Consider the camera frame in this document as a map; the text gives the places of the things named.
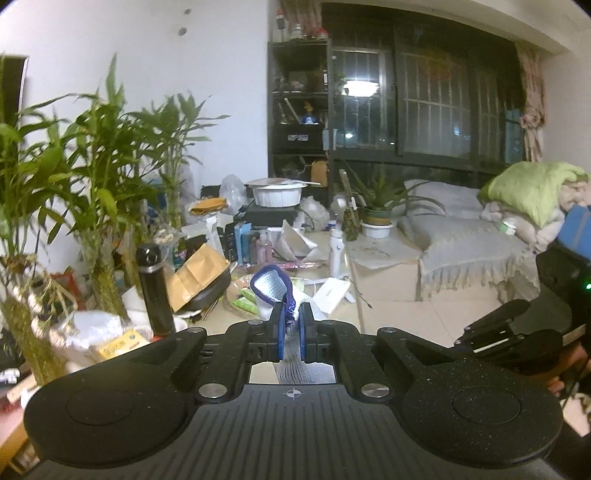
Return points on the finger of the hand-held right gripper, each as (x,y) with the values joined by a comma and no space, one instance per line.
(498,325)

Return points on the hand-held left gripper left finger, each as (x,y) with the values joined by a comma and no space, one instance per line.
(277,333)

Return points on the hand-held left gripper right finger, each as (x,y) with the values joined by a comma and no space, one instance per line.
(303,337)

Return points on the blue-edged mesh cloth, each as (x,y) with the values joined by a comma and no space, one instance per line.
(272,284)

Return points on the person's right hand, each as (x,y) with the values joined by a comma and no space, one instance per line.
(575,357)

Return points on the green wet wipe packet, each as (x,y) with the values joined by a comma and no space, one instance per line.
(244,305)
(248,294)

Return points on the white power bank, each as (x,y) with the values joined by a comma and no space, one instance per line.
(332,296)

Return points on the pink patterned wrapper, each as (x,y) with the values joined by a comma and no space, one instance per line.
(300,265)

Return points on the black zip case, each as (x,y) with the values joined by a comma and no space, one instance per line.
(214,290)

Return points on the beige folded blanket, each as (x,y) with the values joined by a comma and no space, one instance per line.
(512,221)

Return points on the pink soap bottle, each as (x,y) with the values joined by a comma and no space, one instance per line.
(264,249)

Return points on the bed with grey cover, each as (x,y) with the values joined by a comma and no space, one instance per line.
(461,244)

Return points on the white spray bottle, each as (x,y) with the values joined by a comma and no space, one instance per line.
(337,254)

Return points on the white paper bag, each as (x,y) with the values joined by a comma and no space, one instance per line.
(293,240)

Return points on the blue carton box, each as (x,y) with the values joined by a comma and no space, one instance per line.
(242,244)

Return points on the brown paper envelope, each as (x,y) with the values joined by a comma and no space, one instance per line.
(198,277)

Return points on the green blanket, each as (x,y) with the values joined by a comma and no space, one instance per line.
(535,189)

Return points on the black carton box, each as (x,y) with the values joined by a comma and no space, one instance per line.
(227,247)

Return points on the paper sheet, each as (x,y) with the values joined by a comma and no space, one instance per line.
(383,256)

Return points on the flat black box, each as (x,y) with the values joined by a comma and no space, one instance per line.
(270,216)

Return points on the dark patterned jar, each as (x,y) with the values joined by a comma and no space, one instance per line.
(351,226)

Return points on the black thermos bottle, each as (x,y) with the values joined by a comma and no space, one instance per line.
(154,295)

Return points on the white paper bowl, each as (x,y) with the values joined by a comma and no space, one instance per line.
(277,194)

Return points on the yellow cloth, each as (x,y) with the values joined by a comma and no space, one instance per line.
(207,206)

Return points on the potted aloe plant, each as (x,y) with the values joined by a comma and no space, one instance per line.
(376,210)

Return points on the clear plastic bag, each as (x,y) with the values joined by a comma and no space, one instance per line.
(233,191)

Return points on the yellow carton box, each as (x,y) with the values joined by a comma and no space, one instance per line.
(122,345)

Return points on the floral curtain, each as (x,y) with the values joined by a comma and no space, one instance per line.
(531,101)

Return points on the lucky bamboo in glass vase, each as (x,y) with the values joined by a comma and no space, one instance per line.
(27,258)
(173,175)
(101,240)

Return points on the white plastic bag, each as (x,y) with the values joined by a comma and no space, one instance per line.
(87,332)

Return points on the black plastic crate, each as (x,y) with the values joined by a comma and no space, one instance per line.
(298,137)

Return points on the black metal shelf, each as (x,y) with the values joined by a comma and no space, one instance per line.
(295,101)

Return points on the window with metal grille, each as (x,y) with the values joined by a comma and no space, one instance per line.
(429,92)

